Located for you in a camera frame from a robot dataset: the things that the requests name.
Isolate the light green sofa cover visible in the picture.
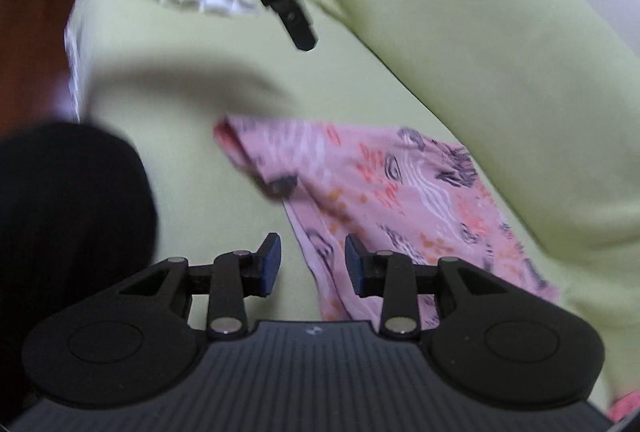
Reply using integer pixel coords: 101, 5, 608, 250
65, 0, 639, 406

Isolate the coral pink folded cloth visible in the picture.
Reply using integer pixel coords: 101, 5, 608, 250
608, 391, 640, 422

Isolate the pink patterned garment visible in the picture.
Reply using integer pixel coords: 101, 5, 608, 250
214, 116, 559, 324

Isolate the black sleeve forearm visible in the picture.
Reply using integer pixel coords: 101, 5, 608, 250
1, 122, 157, 426

